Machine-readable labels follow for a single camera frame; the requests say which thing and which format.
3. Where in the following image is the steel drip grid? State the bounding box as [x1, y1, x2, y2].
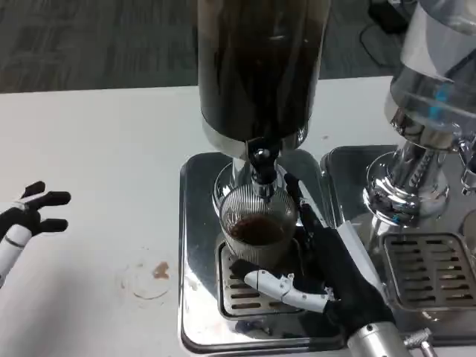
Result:
[217, 240, 310, 318]
[382, 233, 474, 310]

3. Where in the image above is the chrome dispenser tap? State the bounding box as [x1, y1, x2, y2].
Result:
[457, 139, 476, 197]

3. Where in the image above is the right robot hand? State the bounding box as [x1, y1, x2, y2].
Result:
[228, 173, 396, 336]

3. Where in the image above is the black box on floor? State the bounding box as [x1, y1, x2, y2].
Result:
[367, 0, 411, 33]

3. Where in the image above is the clear ribbed glass cup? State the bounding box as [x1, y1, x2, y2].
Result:
[219, 185, 299, 269]

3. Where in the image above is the steel drip tray base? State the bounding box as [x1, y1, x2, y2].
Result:
[321, 144, 476, 341]
[179, 149, 350, 353]

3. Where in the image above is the black cable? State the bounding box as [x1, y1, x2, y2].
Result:
[358, 22, 407, 71]

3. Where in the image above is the clear drink dispenser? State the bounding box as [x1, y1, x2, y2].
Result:
[362, 0, 476, 228]

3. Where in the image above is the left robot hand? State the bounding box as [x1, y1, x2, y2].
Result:
[0, 181, 71, 291]

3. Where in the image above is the dark drink dispenser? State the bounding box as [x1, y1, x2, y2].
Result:
[196, 0, 329, 224]

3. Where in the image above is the black dispenser tap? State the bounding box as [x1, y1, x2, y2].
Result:
[246, 137, 279, 205]

